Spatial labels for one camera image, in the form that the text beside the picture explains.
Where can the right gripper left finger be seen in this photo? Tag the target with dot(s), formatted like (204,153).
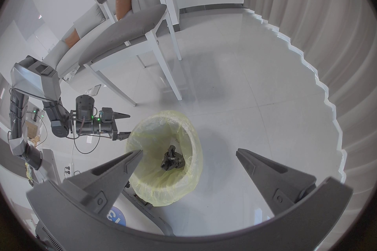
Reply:
(100,185)

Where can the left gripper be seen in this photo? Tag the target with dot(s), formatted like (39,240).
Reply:
(91,127)

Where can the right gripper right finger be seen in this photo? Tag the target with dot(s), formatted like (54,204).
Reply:
(274,185)

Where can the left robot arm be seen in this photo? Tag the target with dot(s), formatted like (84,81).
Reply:
(48,82)

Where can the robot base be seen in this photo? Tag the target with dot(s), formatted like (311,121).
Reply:
(117,217)

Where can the white trash bin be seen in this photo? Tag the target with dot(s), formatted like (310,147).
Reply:
(153,141)

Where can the yellow plastic bag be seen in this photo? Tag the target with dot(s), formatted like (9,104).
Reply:
(176,122)

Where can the crumpled black plastic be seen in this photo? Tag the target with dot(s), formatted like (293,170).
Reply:
(172,160)

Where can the white power strip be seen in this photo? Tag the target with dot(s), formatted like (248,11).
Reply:
(68,172)

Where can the white chair with grey seat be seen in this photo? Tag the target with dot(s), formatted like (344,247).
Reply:
(126,29)

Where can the orange cushion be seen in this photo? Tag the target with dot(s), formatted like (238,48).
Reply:
(123,4)
(72,39)

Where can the pale grey sofa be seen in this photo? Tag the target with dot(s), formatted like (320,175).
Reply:
(85,22)

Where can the white curtain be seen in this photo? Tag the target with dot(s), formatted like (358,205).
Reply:
(318,23)

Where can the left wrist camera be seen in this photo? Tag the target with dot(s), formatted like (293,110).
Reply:
(107,114)

